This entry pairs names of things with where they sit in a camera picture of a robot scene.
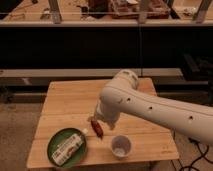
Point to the long workbench shelf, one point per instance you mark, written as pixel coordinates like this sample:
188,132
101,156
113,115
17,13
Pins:
43,40

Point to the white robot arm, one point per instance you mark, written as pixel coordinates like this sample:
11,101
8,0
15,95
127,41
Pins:
120,95

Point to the wooden table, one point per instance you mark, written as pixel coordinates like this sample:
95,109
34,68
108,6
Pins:
70,103

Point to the white paper cup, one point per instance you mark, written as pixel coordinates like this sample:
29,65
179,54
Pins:
120,146

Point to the red-brown snack packet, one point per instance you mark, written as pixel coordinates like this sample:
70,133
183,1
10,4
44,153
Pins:
97,128

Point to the green ceramic bowl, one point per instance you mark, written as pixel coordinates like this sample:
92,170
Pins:
58,138

